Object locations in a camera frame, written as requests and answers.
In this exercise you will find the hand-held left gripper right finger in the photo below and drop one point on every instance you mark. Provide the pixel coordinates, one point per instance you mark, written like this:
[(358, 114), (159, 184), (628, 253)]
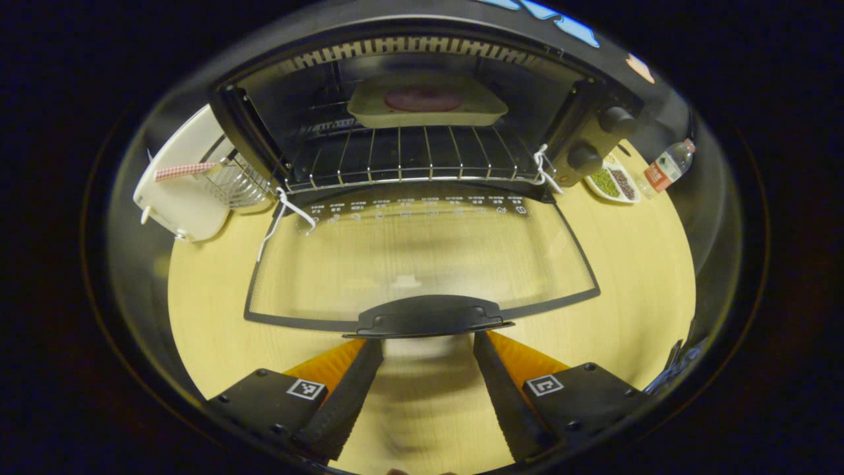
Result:
[(504, 396)]

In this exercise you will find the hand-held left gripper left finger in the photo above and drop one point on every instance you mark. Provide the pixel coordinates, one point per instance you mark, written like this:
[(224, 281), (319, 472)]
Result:
[(349, 396)]

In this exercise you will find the black electric oven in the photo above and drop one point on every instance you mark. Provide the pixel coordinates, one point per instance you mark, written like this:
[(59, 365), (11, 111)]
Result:
[(422, 315)]

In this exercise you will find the beige square plate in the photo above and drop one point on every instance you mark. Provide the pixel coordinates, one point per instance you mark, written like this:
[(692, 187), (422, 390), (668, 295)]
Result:
[(369, 112)]

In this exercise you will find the pink donut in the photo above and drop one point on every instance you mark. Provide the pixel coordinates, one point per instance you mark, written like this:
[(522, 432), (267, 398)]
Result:
[(422, 99)]

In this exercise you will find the black oven knob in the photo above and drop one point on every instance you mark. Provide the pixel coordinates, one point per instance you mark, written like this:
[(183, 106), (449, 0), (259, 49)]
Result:
[(585, 159), (618, 121)]

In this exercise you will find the white divided dish of beans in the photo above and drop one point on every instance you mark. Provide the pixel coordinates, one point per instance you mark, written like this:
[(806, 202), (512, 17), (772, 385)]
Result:
[(603, 181)]

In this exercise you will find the white toaster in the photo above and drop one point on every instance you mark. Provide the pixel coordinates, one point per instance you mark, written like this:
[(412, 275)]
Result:
[(178, 204)]

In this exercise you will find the red checked cloth strip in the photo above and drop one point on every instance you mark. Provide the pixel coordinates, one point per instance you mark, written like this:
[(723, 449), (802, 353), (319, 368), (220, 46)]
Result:
[(184, 171)]

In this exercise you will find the clear bottle with red label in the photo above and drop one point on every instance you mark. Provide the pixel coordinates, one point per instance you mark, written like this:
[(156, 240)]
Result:
[(666, 168)]

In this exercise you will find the black backdrop cloth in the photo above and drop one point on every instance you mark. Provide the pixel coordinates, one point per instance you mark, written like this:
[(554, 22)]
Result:
[(639, 69)]

